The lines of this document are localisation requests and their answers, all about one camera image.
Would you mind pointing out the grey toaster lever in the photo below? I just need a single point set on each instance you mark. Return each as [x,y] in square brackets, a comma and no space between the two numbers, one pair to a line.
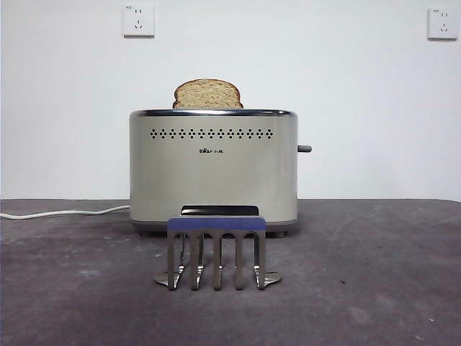
[304,148]

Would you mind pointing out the brown bread slice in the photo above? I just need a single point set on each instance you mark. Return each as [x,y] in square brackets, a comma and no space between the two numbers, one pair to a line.
[209,93]

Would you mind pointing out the cream and steel toaster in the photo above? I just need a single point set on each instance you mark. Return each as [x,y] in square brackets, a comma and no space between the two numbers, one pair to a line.
[216,173]

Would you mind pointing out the metal toast rack blue band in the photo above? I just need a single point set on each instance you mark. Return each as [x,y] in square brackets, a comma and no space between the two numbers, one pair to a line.
[216,224]

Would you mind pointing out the white wall socket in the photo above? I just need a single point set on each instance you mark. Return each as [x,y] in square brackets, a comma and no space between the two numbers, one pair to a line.
[443,24]
[139,21]

